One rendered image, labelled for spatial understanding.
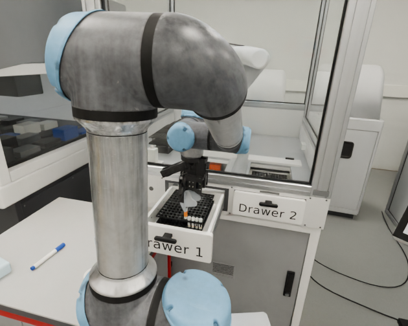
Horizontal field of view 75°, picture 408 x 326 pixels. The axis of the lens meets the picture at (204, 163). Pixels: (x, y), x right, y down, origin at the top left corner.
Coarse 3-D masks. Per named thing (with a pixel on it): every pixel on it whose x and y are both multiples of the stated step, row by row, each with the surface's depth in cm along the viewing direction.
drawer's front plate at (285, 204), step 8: (240, 192) 111; (248, 192) 111; (240, 200) 112; (248, 200) 111; (256, 200) 110; (264, 200) 110; (272, 200) 109; (280, 200) 108; (288, 200) 107; (296, 200) 106; (304, 200) 107; (232, 208) 115; (240, 208) 114; (248, 208) 113; (264, 208) 111; (272, 208) 110; (280, 208) 109; (288, 208) 108; (296, 208) 108; (304, 208) 107; (248, 216) 114; (256, 216) 113; (264, 216) 112; (272, 216) 111; (288, 216) 110; (296, 216) 109
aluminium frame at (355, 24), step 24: (96, 0) 99; (360, 0) 81; (360, 24) 83; (336, 48) 88; (360, 48) 85; (336, 72) 89; (336, 96) 92; (336, 120) 94; (336, 144) 97; (312, 168) 103; (336, 168) 100; (288, 192) 108; (312, 192) 105
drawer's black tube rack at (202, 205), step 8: (176, 192) 116; (168, 200) 109; (176, 200) 109; (200, 200) 110; (208, 200) 110; (168, 208) 103; (176, 208) 103; (192, 208) 103; (200, 208) 103; (208, 208) 104; (192, 216) 98; (200, 216) 99; (208, 216) 105; (168, 224) 98; (176, 224) 99; (184, 224) 98
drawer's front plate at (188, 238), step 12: (156, 228) 87; (168, 228) 86; (180, 228) 86; (180, 240) 87; (192, 240) 86; (204, 240) 84; (156, 252) 91; (168, 252) 90; (192, 252) 87; (204, 252) 86
